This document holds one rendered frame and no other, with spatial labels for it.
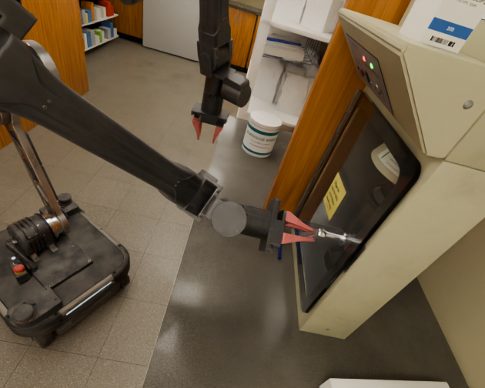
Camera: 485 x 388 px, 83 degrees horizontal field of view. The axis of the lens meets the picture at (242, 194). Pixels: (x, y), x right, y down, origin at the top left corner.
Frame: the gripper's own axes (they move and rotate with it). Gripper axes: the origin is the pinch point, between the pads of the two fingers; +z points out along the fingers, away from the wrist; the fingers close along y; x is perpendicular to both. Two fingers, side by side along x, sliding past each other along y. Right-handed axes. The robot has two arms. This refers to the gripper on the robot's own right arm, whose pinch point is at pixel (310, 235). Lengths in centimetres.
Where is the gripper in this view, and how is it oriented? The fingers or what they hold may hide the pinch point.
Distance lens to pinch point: 57.2
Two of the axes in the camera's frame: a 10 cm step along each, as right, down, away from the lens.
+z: 9.7, 2.4, 0.9
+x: -1.4, 2.0, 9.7
